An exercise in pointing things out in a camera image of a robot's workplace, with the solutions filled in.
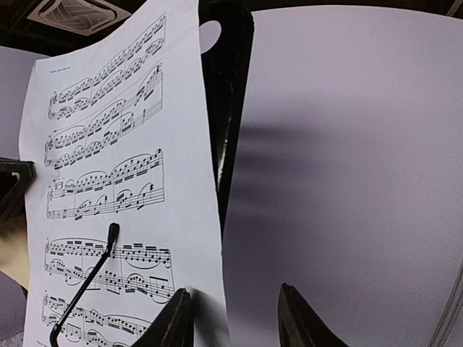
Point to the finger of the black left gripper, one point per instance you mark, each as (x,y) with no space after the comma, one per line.
(16,178)

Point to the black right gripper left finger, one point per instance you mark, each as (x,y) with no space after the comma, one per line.
(173,327)

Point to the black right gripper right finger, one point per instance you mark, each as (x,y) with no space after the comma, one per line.
(299,325)

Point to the yellow sheet music page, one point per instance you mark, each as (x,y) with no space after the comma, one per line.
(14,250)

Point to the white sheet music page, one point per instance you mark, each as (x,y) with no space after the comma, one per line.
(66,91)

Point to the black perforated music stand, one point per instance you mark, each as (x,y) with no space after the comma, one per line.
(224,108)

